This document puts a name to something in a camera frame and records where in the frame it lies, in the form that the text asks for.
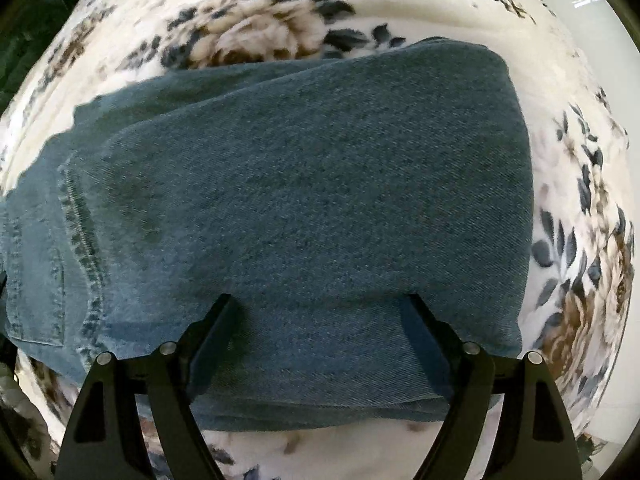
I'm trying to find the blue denim jeans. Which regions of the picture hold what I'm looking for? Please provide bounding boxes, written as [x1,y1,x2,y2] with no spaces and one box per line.
[1,38,534,431]

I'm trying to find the floral cream bed blanket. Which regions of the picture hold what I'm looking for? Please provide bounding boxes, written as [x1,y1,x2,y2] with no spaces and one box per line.
[1,0,636,479]

